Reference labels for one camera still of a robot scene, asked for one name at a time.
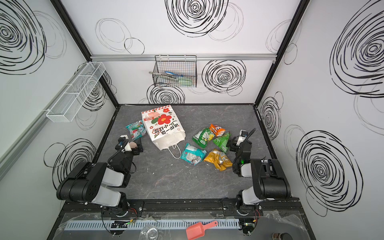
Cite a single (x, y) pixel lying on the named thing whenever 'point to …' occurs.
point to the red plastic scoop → (197, 230)
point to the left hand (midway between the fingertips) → (131, 138)
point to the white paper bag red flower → (163, 129)
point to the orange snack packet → (217, 130)
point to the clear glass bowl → (149, 232)
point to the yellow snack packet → (220, 161)
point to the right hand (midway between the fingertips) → (238, 137)
